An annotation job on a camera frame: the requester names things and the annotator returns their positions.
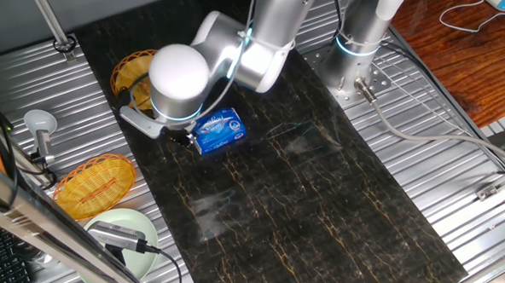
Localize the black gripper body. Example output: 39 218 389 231
163 126 194 144

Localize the metal clamp with black knob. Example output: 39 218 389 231
28 151 59 170

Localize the blue tissue pack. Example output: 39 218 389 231
190 106 249 159

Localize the round yellow wicker basket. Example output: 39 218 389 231
108 47 160 113

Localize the oval yellow wicker basket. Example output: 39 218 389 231
51 150 138 224

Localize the pale green plate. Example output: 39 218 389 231
78 205 161 283

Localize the black marble pattern mat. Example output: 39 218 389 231
62 0 480 283

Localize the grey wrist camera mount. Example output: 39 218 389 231
118 104 168 141

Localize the thin arm cable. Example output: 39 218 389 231
208 0 258 117
115 70 154 113

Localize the grey ribbed camera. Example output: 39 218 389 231
86 220 150 254

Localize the black camera stand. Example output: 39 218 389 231
102 243 129 268

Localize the black camera cable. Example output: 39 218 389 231
143 244 185 283

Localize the metal frame bar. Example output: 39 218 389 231
0 153 154 283

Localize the thick black cable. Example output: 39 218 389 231
0 78 25 213

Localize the metal pole with black ring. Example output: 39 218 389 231
19 0 79 63

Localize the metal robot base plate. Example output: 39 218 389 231
299 43 394 113

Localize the grey robot base hose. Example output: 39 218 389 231
350 76 505 169

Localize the white cable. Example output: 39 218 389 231
438 0 505 36

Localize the aluminium profile bracket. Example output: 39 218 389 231
474 161 505 203

